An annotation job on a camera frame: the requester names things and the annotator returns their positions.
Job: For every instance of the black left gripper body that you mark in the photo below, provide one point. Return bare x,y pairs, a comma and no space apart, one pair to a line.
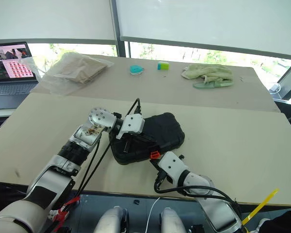
133,138

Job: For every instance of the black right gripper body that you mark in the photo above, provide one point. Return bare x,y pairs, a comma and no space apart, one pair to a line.
163,178

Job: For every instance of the black plastic tool case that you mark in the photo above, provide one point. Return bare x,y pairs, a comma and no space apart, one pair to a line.
162,131

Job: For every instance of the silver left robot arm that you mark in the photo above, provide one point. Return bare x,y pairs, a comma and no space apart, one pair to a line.
51,174

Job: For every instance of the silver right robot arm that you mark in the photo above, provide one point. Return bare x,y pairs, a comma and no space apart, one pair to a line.
215,199

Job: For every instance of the small black clip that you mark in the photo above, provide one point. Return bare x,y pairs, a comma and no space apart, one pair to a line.
136,201

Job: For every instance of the silver rounded robot leg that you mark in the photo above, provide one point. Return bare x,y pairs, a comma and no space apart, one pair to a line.
172,221
111,221

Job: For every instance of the small teal tape measure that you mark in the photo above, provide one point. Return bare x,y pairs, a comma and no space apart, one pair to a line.
135,69

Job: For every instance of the blue green small block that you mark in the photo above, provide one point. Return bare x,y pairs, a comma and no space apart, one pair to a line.
163,65

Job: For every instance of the red tape bundle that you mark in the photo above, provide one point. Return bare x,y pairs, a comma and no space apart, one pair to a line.
68,206

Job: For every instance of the clear bag with brown cardboard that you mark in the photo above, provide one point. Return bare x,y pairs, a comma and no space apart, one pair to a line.
80,69

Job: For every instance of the green rubber slipper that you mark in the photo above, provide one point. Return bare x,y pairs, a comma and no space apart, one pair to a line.
215,85

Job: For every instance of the light green cloth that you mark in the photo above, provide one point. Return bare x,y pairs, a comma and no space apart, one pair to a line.
208,71

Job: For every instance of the yellow plastic strip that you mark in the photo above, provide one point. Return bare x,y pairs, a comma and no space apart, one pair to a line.
262,206

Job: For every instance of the white roller blind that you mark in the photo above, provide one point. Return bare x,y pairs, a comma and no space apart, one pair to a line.
208,24
51,19

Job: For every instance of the white power adapter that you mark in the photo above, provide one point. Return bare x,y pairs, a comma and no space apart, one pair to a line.
275,88

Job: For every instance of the open laptop computer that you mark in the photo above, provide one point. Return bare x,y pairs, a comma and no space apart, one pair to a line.
11,65

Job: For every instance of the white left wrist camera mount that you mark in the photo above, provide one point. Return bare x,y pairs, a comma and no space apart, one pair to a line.
132,125

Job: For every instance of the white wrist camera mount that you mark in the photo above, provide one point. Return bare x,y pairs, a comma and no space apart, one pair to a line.
173,166
132,125

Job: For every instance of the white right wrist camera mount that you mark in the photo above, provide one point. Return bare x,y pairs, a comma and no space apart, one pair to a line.
173,166

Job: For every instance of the dark window frame post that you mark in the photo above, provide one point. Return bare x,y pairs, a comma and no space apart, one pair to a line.
121,46

